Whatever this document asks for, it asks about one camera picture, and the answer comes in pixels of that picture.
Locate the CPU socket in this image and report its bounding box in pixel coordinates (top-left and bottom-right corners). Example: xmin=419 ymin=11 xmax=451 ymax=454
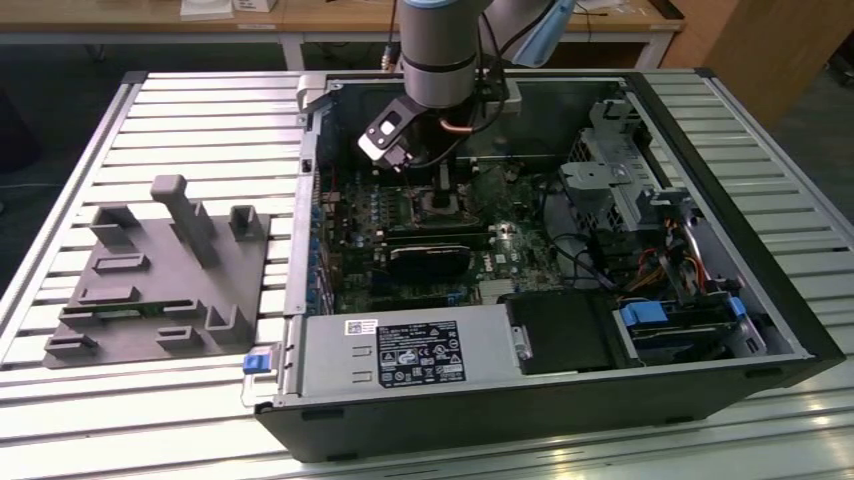
xmin=405 ymin=185 xmax=483 ymax=227

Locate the black RAM slot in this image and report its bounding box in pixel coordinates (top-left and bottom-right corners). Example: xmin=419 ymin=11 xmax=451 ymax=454
xmin=381 ymin=233 xmax=499 ymax=250
xmin=383 ymin=223 xmax=497 ymax=238

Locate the grey metal drive cage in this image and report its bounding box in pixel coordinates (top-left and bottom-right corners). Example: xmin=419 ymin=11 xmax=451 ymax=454
xmin=558 ymin=98 xmax=710 ymax=237

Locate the black graphics card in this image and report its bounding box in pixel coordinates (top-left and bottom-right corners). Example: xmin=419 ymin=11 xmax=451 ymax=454
xmin=385 ymin=243 xmax=477 ymax=282

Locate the green motherboard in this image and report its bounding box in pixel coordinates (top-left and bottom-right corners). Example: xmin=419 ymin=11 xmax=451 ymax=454
xmin=313 ymin=162 xmax=606 ymax=317

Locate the silver chipset heatsink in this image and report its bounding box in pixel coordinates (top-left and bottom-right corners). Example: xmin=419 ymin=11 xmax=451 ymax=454
xmin=479 ymin=279 xmax=525 ymax=304

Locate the black plastic shroud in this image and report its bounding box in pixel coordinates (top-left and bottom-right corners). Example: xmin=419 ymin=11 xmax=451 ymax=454
xmin=501 ymin=291 xmax=628 ymax=377

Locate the hard disk in blue carrier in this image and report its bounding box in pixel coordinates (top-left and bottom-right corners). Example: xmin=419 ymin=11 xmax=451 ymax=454
xmin=617 ymin=298 xmax=744 ymax=352

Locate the grey power supply unit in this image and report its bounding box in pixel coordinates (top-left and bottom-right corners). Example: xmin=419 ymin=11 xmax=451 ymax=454
xmin=291 ymin=303 xmax=530 ymax=402

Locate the white box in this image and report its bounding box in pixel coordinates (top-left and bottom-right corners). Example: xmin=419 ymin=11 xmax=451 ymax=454
xmin=179 ymin=0 xmax=237 ymax=22

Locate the wooden cabinet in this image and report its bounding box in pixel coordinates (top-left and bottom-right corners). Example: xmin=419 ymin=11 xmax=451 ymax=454
xmin=660 ymin=0 xmax=854 ymax=132

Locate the grey parts rack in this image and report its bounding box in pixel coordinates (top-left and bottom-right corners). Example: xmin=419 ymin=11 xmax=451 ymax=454
xmin=40 ymin=174 xmax=275 ymax=371

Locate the blue case latch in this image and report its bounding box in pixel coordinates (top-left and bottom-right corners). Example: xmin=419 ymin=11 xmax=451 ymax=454
xmin=242 ymin=351 xmax=279 ymax=374

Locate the black PC case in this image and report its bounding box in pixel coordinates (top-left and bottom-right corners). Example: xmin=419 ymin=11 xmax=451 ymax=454
xmin=253 ymin=67 xmax=846 ymax=464

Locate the green RAM stick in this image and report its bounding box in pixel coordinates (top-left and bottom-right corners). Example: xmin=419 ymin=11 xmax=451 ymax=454
xmin=91 ymin=303 xmax=170 ymax=320

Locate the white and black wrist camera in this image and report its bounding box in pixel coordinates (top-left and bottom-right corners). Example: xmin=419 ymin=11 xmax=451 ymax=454
xmin=357 ymin=96 xmax=426 ymax=167

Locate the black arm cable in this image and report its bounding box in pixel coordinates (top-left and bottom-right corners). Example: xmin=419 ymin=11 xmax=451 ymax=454
xmin=475 ymin=0 xmax=513 ymax=134

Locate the grey case rear bracket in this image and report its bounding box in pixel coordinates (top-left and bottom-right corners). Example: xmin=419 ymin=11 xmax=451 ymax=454
xmin=294 ymin=74 xmax=337 ymax=114

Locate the wooden desk with white frame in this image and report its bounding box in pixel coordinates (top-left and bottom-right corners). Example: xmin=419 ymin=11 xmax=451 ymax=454
xmin=0 ymin=0 xmax=688 ymax=70

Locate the orange and red wire bundle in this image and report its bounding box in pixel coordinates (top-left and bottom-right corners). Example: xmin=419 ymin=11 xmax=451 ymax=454
xmin=633 ymin=243 xmax=710 ymax=297

